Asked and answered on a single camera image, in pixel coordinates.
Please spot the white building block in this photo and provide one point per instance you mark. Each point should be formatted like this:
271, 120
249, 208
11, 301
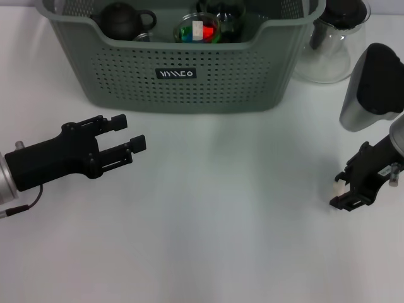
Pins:
339, 188
197, 29

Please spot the dark clay teapot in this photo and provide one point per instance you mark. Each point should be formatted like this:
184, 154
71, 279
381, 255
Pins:
121, 20

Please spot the blue square building block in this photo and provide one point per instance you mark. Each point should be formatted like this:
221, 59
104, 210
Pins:
187, 38

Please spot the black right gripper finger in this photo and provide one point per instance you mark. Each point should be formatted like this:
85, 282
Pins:
342, 177
347, 203

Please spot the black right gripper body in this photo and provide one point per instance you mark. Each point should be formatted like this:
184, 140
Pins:
369, 170

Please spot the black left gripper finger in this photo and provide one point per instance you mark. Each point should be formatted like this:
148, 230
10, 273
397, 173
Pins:
118, 122
137, 143

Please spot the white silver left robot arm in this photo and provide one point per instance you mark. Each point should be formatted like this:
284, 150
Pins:
6, 183

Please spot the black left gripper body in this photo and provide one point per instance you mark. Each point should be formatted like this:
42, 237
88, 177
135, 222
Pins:
53, 161

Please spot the glass teacup with black base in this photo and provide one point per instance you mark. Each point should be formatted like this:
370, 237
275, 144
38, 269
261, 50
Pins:
143, 37
232, 19
177, 30

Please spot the small red building block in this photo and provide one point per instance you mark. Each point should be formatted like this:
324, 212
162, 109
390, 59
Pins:
208, 31

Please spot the glass carafe with black lid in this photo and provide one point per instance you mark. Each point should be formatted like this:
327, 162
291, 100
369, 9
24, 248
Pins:
331, 60

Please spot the grey perforated storage bin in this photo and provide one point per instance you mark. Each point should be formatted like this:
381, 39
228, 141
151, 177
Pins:
205, 88

